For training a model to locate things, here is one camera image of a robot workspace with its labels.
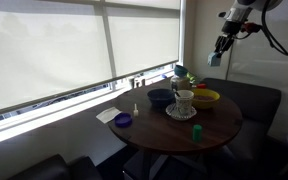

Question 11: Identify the green cylindrical block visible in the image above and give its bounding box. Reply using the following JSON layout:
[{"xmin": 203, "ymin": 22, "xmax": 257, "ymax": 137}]
[{"xmin": 192, "ymin": 124, "xmax": 203, "ymax": 144}]

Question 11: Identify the purple small bowl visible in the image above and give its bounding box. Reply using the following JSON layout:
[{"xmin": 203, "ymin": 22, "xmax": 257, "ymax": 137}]
[{"xmin": 114, "ymin": 112, "xmax": 133, "ymax": 128}]

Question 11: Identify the small white bottle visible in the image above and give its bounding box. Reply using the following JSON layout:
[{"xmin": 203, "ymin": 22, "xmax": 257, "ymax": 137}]
[{"xmin": 133, "ymin": 103, "xmax": 140, "ymax": 118}]

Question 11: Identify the red cable connector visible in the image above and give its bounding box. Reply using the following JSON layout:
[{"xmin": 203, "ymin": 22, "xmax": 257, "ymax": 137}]
[{"xmin": 241, "ymin": 21, "xmax": 262, "ymax": 34}]

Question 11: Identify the yellow bowl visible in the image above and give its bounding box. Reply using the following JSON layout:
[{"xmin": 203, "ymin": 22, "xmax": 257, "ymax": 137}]
[{"xmin": 190, "ymin": 87, "xmax": 221, "ymax": 110}]

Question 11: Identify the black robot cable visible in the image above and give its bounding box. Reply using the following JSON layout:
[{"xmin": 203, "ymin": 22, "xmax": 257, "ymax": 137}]
[{"xmin": 260, "ymin": 0, "xmax": 288, "ymax": 57}]

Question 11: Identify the light blue milk carton block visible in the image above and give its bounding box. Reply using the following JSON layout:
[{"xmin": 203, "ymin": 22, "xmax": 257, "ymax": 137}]
[{"xmin": 207, "ymin": 51, "xmax": 223, "ymax": 67}]

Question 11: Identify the small grey windowsill object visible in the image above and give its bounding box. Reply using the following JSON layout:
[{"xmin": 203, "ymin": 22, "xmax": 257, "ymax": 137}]
[{"xmin": 128, "ymin": 75, "xmax": 147, "ymax": 89}]

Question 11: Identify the patterned paper cup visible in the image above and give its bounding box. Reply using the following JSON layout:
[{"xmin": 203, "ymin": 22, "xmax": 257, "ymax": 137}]
[{"xmin": 174, "ymin": 89, "xmax": 195, "ymax": 117}]

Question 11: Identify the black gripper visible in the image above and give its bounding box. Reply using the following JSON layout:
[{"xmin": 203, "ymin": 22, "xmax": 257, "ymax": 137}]
[{"xmin": 214, "ymin": 19, "xmax": 244, "ymax": 56}]

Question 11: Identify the black leather chair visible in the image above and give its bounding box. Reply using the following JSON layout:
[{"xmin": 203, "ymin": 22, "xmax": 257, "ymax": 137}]
[{"xmin": 7, "ymin": 153, "xmax": 103, "ymax": 180}]

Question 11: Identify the glass jar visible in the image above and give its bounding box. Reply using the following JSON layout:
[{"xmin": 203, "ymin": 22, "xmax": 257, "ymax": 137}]
[{"xmin": 170, "ymin": 74, "xmax": 192, "ymax": 92}]

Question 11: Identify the green toy object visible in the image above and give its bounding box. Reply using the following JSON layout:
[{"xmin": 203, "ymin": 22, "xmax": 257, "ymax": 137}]
[{"xmin": 186, "ymin": 72, "xmax": 198, "ymax": 85}]

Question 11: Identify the narrow white roller blind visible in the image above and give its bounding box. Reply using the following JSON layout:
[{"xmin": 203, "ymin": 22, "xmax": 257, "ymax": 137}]
[{"xmin": 106, "ymin": 6, "xmax": 181, "ymax": 78}]

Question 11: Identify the wide white roller blind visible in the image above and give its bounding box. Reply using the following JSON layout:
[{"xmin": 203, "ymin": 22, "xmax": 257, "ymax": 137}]
[{"xmin": 0, "ymin": 8, "xmax": 114, "ymax": 116}]

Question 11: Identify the dark table base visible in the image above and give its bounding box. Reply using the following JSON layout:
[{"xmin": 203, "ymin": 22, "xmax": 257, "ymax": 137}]
[{"xmin": 122, "ymin": 149, "xmax": 172, "ymax": 180}]

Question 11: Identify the white paper napkin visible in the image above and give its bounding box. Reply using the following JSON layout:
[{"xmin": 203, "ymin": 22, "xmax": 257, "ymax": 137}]
[{"xmin": 95, "ymin": 106, "xmax": 122, "ymax": 124}]

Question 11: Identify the dark upholstered bench seat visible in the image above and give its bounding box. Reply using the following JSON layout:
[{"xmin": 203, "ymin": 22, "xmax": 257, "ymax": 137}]
[{"xmin": 202, "ymin": 77, "xmax": 283, "ymax": 164}]

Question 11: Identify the teal small bowl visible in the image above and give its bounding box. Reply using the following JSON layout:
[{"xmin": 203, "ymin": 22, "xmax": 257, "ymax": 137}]
[{"xmin": 173, "ymin": 64, "xmax": 189, "ymax": 78}]

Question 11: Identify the dark blue bowl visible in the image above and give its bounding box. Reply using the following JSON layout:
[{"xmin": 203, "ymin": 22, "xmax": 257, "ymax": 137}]
[{"xmin": 146, "ymin": 88, "xmax": 176, "ymax": 108}]

